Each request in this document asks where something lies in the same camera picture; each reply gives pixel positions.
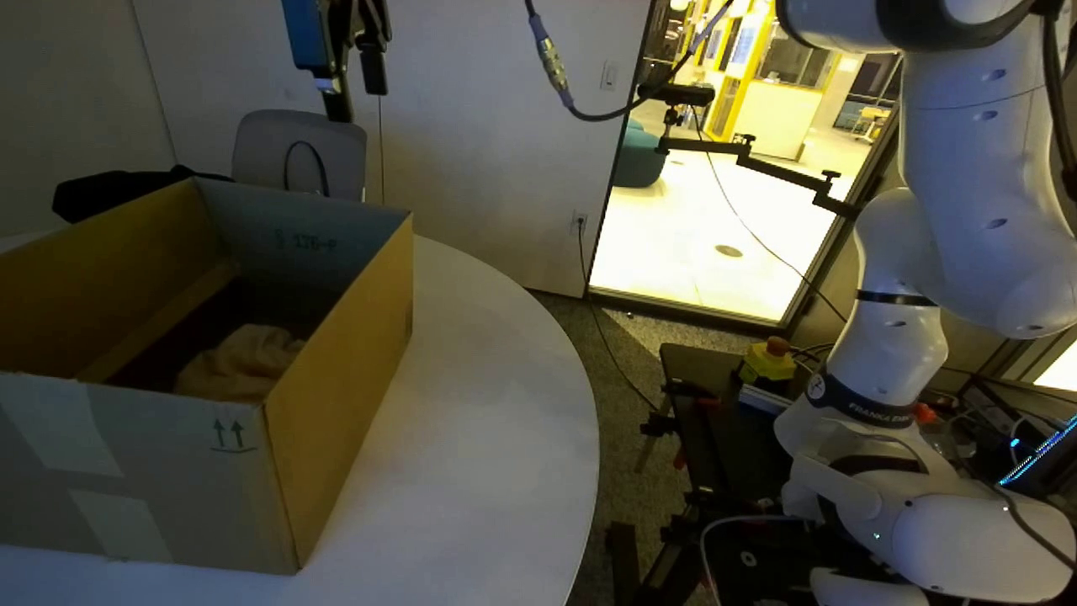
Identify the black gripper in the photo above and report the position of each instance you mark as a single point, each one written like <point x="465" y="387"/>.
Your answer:
<point x="324" y="33"/>

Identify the cream yellow cloth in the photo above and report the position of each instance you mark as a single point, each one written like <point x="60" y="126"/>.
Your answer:
<point x="243" y="366"/>

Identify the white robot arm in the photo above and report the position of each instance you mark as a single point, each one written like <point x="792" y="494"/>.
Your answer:
<point x="974" y="226"/>

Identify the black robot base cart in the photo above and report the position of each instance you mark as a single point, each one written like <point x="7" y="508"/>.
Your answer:
<point x="764" y="528"/>

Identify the brown cardboard box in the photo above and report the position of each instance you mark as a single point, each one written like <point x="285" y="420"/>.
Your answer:
<point x="100" y="454"/>

